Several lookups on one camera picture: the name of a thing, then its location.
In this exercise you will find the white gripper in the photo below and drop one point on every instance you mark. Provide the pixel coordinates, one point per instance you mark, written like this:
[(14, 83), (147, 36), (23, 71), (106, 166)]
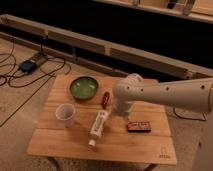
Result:
[(122, 108)]

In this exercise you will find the black eraser block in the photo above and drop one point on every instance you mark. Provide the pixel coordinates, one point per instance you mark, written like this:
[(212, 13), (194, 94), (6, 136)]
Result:
[(138, 126)]

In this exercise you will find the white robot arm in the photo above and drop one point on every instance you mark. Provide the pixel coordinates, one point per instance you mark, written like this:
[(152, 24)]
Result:
[(195, 94)]

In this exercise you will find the brown sausage toy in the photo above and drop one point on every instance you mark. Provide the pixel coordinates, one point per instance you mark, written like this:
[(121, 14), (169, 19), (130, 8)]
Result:
[(105, 99)]

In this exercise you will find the white toothpaste tube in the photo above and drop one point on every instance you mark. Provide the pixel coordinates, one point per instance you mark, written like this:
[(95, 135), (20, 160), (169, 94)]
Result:
[(97, 127)]

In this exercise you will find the green bowl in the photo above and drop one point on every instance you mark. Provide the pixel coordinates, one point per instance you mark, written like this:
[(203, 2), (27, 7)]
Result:
[(84, 87)]

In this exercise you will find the small wooden table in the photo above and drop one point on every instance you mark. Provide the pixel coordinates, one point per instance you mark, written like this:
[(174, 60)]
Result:
[(51, 138)]

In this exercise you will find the black power adapter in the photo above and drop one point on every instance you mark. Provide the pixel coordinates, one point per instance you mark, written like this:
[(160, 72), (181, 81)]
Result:
[(27, 66)]

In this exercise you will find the wooden baseboard rail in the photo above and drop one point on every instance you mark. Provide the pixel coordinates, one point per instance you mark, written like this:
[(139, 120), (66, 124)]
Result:
[(129, 54)]

